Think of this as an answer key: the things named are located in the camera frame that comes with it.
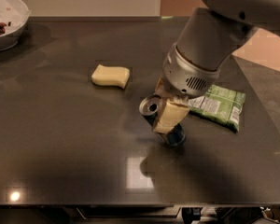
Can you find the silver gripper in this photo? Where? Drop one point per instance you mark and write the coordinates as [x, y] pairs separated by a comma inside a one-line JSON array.
[[186, 75]]

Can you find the redbull can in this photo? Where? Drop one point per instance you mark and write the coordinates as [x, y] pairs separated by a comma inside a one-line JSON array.
[[164, 116]]

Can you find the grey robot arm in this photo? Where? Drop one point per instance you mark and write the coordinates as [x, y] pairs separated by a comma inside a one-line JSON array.
[[194, 61]]

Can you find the green snack bag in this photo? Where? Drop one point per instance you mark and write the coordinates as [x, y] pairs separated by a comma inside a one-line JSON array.
[[220, 105]]

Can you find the yellow sponge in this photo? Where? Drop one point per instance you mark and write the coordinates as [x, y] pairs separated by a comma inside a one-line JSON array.
[[110, 76]]

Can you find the white bowl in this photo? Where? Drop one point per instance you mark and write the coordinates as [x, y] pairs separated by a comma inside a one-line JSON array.
[[15, 14]]

